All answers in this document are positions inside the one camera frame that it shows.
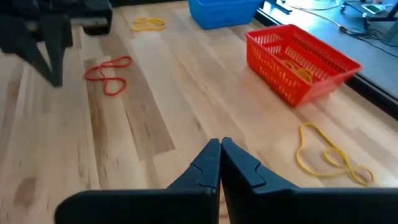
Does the yellow rubber band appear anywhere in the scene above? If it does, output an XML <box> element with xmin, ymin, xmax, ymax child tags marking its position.
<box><xmin>279</xmin><ymin>58</ymin><xmax>314</xmax><ymax>84</ymax></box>
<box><xmin>295</xmin><ymin>121</ymin><xmax>375</xmax><ymax>187</ymax></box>
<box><xmin>130</xmin><ymin>17</ymin><xmax>167</xmax><ymax>32</ymax></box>

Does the red rubber band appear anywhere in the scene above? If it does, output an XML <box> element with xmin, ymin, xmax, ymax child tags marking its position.
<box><xmin>83</xmin><ymin>55</ymin><xmax>134</xmax><ymax>96</ymax></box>

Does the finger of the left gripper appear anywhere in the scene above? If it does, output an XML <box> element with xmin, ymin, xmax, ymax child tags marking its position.
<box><xmin>42</xmin><ymin>15</ymin><xmax>113</xmax><ymax>86</ymax></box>
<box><xmin>0</xmin><ymin>29</ymin><xmax>60</xmax><ymax>86</ymax></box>

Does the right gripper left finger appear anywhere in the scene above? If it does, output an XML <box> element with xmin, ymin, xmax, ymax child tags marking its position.
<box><xmin>54</xmin><ymin>138</ymin><xmax>222</xmax><ymax>224</ymax></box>

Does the blue plastic basket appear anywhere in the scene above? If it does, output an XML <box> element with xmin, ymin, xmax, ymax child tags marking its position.
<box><xmin>187</xmin><ymin>0</ymin><xmax>265</xmax><ymax>30</ymax></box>

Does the black aluminium table frame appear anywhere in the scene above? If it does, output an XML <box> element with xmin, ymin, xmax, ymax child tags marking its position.
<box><xmin>254</xmin><ymin>0</ymin><xmax>398</xmax><ymax>121</ymax></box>

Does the red plastic basket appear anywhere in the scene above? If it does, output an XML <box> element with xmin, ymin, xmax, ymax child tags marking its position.
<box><xmin>244</xmin><ymin>24</ymin><xmax>364</xmax><ymax>108</ymax></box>

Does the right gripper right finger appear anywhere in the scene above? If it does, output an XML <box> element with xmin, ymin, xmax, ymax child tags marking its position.
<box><xmin>220</xmin><ymin>137</ymin><xmax>398</xmax><ymax>224</ymax></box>

